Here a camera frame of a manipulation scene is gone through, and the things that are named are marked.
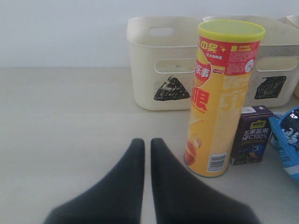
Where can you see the cream bin with square mark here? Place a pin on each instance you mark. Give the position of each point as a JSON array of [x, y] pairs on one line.
[[276, 72]]

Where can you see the blue instant noodle packet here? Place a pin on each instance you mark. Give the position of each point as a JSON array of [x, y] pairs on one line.
[[285, 131]]

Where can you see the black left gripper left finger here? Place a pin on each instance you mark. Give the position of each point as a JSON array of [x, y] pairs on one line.
[[116, 199]]

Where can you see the yellow chips can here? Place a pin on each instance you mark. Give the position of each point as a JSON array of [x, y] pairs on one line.
[[227, 51]]

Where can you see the cream bin with triangle mark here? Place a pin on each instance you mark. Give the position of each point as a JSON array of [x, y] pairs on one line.
[[162, 54]]

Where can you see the purple juice carton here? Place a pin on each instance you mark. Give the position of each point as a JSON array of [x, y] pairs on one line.
[[252, 135]]

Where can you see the cream bin with circle mark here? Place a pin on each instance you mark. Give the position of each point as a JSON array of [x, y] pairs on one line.
[[293, 20]]

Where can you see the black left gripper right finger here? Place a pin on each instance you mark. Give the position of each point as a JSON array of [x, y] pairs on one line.
[[181, 198]]

